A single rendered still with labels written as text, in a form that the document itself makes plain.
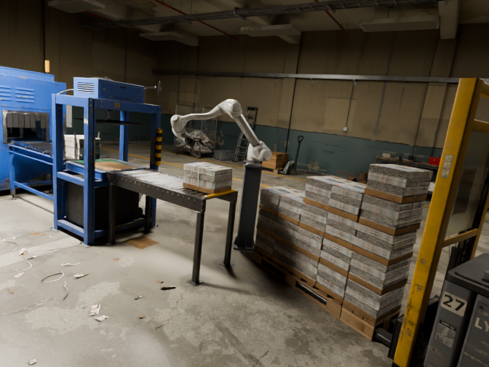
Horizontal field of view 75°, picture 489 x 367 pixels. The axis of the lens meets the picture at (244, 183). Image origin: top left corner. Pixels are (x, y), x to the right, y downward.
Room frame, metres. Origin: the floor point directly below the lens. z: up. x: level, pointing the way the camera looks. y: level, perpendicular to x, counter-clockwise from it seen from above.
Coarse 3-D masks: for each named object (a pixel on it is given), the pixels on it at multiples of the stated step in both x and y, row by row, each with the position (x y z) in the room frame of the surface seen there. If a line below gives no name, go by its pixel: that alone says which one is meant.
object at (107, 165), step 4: (96, 164) 3.67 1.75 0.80; (100, 164) 3.69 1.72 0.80; (104, 164) 3.72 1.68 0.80; (108, 164) 3.75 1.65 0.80; (112, 164) 3.77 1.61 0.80; (116, 164) 3.80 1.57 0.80; (120, 164) 3.83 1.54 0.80; (104, 168) 3.47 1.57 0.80; (108, 168) 3.49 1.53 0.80; (112, 168) 3.51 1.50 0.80; (116, 168) 3.54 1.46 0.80; (120, 168) 3.56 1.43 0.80; (124, 168) 3.59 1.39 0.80
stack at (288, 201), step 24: (264, 192) 3.20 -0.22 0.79; (288, 192) 3.14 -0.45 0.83; (264, 216) 3.16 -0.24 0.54; (288, 216) 2.91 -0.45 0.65; (312, 216) 2.69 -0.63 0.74; (336, 216) 2.50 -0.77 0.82; (264, 240) 3.13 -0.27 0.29; (288, 240) 2.87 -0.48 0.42; (312, 240) 2.64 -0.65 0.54; (288, 264) 2.84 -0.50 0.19; (312, 264) 2.61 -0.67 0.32; (336, 264) 2.42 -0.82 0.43; (312, 288) 2.58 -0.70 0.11; (336, 288) 2.40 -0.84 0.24; (336, 312) 2.36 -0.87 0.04
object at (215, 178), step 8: (208, 168) 2.88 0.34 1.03; (216, 168) 2.92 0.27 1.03; (224, 168) 2.96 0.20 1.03; (232, 168) 3.04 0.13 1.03; (208, 176) 2.84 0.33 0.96; (216, 176) 2.82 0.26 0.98; (224, 176) 2.93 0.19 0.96; (208, 184) 2.84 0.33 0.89; (216, 184) 2.83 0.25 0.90; (224, 184) 2.94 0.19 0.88
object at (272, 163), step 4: (272, 152) 9.70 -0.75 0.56; (276, 152) 9.81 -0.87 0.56; (280, 152) 9.97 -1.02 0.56; (272, 156) 9.32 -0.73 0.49; (276, 156) 9.26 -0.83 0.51; (280, 156) 9.46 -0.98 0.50; (284, 156) 9.63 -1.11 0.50; (268, 160) 9.39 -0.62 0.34; (272, 160) 9.31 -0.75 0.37; (276, 160) 9.26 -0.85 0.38; (280, 160) 9.48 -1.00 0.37; (284, 160) 9.68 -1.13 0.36; (264, 164) 9.43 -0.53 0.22; (268, 164) 9.37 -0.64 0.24; (272, 164) 9.29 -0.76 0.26; (276, 164) 9.25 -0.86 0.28; (280, 164) 9.50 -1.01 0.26; (284, 164) 9.68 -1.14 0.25; (272, 168) 9.26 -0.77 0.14; (276, 168) 9.25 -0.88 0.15; (280, 168) 9.37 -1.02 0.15; (284, 168) 9.54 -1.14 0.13; (268, 172) 9.33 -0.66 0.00; (272, 172) 9.30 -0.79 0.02; (276, 172) 9.20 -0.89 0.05
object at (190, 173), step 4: (188, 164) 3.01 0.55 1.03; (192, 164) 3.03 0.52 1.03; (196, 164) 3.05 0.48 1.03; (200, 164) 3.07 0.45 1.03; (204, 164) 3.10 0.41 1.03; (208, 164) 3.12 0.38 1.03; (212, 164) 3.16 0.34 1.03; (184, 168) 2.99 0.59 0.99; (188, 168) 2.96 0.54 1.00; (192, 168) 2.94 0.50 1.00; (188, 172) 2.96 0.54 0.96; (192, 172) 2.94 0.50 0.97; (184, 176) 2.99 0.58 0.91; (188, 176) 2.96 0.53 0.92; (192, 176) 2.94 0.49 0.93; (184, 180) 2.99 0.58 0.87; (188, 180) 2.96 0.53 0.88; (192, 180) 2.94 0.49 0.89; (192, 184) 2.93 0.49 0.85
